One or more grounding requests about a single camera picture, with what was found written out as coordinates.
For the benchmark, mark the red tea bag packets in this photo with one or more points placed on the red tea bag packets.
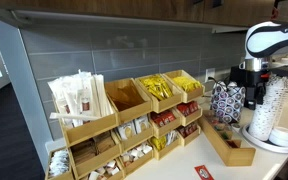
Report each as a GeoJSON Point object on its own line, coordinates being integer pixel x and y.
{"type": "Point", "coordinates": [232, 144]}

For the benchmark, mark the small wooden bin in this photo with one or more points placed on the small wooden bin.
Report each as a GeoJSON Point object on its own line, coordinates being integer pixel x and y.
{"type": "Point", "coordinates": [64, 176]}

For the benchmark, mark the white round tray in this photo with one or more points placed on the white round tray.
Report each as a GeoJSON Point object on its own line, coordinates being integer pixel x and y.
{"type": "Point", "coordinates": [260, 144]}

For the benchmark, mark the white creamer cup pile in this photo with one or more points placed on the white creamer cup pile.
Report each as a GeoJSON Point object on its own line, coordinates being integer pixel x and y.
{"type": "Point", "coordinates": [136, 152]}

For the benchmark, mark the red soy sauce sachet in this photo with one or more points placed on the red soy sauce sachet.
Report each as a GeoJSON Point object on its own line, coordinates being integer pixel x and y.
{"type": "Point", "coordinates": [204, 172]}

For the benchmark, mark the under-cabinet light strip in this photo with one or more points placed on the under-cabinet light strip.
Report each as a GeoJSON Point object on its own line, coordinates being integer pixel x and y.
{"type": "Point", "coordinates": [117, 19]}

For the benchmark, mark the white plastic packet pile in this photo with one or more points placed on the white plastic packet pile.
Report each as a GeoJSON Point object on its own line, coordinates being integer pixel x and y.
{"type": "Point", "coordinates": [59, 161]}

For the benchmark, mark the green tea bag packets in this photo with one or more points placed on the green tea bag packets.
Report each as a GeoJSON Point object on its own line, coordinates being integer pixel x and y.
{"type": "Point", "coordinates": [224, 135]}

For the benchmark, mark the wooden upper cabinet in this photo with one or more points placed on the wooden upper cabinet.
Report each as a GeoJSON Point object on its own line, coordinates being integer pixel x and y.
{"type": "Point", "coordinates": [117, 8]}

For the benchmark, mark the yellow and white packet pile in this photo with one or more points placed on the yellow and white packet pile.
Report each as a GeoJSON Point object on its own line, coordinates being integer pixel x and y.
{"type": "Point", "coordinates": [160, 141]}

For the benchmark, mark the long wooden tea box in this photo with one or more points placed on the long wooden tea box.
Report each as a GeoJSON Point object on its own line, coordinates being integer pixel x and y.
{"type": "Point", "coordinates": [229, 156]}

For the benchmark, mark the white sachet pile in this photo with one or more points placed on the white sachet pile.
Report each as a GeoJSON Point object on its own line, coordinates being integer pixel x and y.
{"type": "Point", "coordinates": [105, 168]}

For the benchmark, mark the white wall outlet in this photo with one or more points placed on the white wall outlet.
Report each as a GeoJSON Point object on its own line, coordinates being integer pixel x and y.
{"type": "Point", "coordinates": [210, 73]}

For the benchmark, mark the small white creamer cup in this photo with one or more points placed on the small white creamer cup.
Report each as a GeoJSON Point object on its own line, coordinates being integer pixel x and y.
{"type": "Point", "coordinates": [236, 127]}

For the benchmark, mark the white cup lid stack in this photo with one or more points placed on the white cup lid stack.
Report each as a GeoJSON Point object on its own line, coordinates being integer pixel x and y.
{"type": "Point", "coordinates": [282, 136]}

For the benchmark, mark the cream printed packet pile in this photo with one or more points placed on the cream printed packet pile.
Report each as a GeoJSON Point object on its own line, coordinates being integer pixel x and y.
{"type": "Point", "coordinates": [132, 128]}

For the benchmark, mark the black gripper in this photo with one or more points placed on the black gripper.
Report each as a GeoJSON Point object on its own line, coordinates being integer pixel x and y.
{"type": "Point", "coordinates": [257, 78]}

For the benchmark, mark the brown packet pile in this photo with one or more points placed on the brown packet pile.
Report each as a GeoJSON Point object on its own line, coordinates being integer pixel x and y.
{"type": "Point", "coordinates": [92, 146]}

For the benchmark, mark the red sachet pile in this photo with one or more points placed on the red sachet pile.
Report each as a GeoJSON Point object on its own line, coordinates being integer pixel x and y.
{"type": "Point", "coordinates": [163, 117]}
{"type": "Point", "coordinates": [187, 129]}
{"type": "Point", "coordinates": [188, 107]}

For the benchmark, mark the wooden stir stick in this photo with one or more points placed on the wooden stir stick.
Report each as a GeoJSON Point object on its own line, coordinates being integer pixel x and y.
{"type": "Point", "coordinates": [74, 116]}

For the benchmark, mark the printed paper cup stack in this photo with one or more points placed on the printed paper cup stack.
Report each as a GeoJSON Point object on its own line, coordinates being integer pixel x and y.
{"type": "Point", "coordinates": [269, 106]}

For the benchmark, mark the white wrapped stick packets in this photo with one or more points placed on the white wrapped stick packets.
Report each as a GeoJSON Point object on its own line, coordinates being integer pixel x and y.
{"type": "Point", "coordinates": [77, 93]}

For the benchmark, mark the white creamer cups in holder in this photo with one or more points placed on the white creamer cups in holder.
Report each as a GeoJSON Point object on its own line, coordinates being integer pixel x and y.
{"type": "Point", "coordinates": [229, 85]}

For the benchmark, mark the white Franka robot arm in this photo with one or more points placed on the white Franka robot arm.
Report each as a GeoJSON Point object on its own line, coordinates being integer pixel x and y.
{"type": "Point", "coordinates": [267, 36]}

